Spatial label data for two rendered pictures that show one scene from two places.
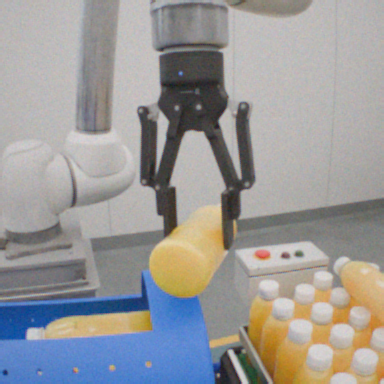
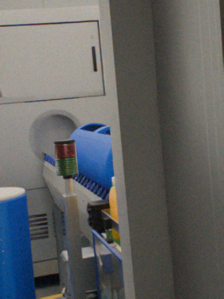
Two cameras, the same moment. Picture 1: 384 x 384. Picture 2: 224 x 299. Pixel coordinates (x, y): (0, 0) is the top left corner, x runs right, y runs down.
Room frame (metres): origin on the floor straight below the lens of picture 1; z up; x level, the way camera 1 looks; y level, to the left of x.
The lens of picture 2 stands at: (0.31, -2.19, 1.39)
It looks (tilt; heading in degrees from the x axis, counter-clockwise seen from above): 6 degrees down; 89
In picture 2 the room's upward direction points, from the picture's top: 5 degrees counter-clockwise
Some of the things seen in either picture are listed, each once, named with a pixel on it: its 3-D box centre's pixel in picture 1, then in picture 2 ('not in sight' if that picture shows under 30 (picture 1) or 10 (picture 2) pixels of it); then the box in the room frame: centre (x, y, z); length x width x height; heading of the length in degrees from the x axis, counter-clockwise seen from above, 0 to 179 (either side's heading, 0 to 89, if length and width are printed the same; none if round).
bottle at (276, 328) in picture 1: (278, 348); not in sight; (0.58, -0.15, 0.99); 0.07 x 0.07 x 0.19
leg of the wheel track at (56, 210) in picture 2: not in sight; (60, 248); (-0.05, 1.91, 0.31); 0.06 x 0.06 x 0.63; 13
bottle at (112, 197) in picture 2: not in sight; (120, 209); (0.35, -0.27, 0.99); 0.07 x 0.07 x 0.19
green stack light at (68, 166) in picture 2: not in sight; (66, 165); (0.20, -0.51, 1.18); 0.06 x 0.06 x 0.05
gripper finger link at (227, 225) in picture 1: (227, 219); not in sight; (0.43, -0.03, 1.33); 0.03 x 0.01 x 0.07; 163
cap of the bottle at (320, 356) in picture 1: (320, 356); not in sight; (0.44, -0.19, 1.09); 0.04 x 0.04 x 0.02
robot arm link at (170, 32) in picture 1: (189, 29); not in sight; (0.46, 0.01, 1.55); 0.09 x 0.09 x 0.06
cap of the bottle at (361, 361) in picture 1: (365, 360); not in sight; (0.42, -0.26, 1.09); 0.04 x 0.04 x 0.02
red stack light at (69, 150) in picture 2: not in sight; (65, 150); (0.20, -0.51, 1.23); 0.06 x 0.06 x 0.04
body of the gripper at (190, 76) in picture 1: (192, 91); not in sight; (0.45, 0.01, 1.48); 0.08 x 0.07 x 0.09; 73
